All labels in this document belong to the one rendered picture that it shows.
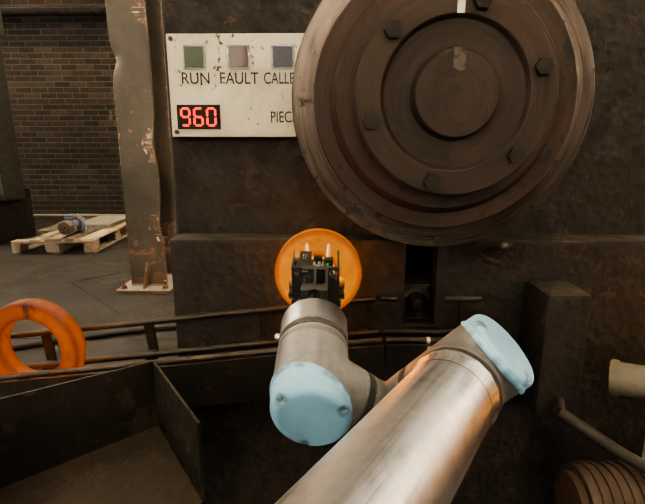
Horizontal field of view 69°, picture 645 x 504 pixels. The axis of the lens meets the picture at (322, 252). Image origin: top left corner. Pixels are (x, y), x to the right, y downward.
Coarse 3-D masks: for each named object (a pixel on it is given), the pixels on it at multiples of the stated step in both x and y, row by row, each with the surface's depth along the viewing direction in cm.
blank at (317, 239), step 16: (288, 240) 84; (304, 240) 82; (320, 240) 82; (336, 240) 82; (288, 256) 82; (336, 256) 82; (352, 256) 82; (288, 272) 83; (352, 272) 83; (288, 288) 83; (352, 288) 83
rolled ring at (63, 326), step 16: (16, 304) 85; (32, 304) 85; (48, 304) 86; (0, 320) 86; (16, 320) 86; (32, 320) 86; (48, 320) 85; (64, 320) 86; (0, 336) 87; (64, 336) 86; (80, 336) 88; (0, 352) 88; (64, 352) 86; (80, 352) 87; (0, 368) 88; (16, 368) 89
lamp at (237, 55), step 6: (228, 48) 85; (234, 48) 85; (240, 48) 85; (246, 48) 85; (228, 54) 85; (234, 54) 85; (240, 54) 85; (246, 54) 85; (228, 60) 85; (234, 60) 85; (240, 60) 85; (246, 60) 85; (234, 66) 85; (240, 66) 85; (246, 66) 85
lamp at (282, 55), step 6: (276, 48) 84; (282, 48) 84; (288, 48) 84; (276, 54) 85; (282, 54) 85; (288, 54) 85; (276, 60) 85; (282, 60) 85; (288, 60) 85; (276, 66) 85; (282, 66) 85; (288, 66) 85
